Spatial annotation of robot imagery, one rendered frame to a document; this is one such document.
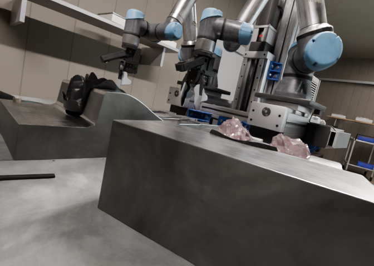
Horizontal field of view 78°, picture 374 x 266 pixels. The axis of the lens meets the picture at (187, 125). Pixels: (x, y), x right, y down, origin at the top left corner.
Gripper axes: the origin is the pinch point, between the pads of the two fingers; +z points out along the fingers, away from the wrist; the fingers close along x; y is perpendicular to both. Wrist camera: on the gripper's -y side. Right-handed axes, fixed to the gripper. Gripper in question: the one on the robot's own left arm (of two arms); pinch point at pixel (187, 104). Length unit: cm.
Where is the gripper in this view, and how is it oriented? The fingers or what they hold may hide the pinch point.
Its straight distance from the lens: 87.4
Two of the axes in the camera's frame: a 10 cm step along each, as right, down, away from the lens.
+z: -2.2, 9.7, 1.2
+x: -6.8, -2.4, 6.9
